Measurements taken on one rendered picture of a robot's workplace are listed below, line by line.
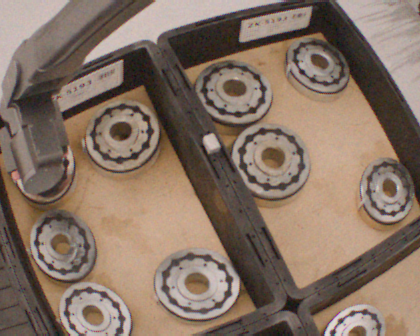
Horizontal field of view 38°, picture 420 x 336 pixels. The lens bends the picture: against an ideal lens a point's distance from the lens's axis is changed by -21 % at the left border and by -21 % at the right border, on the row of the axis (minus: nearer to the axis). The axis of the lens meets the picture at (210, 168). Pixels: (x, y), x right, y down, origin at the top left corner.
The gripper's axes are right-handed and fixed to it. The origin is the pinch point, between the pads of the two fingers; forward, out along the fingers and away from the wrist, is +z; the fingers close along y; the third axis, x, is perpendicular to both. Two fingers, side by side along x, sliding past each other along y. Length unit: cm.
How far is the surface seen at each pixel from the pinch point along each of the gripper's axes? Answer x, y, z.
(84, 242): -12.3, 2.2, 0.5
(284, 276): -26.7, 21.6, -6.4
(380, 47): 8, 67, 21
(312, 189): -15.8, 32.3, 4.9
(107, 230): -10.9, 5.9, 3.8
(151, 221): -11.8, 11.9, 4.1
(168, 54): 5.0, 21.0, -4.3
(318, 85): -3.3, 40.0, 3.0
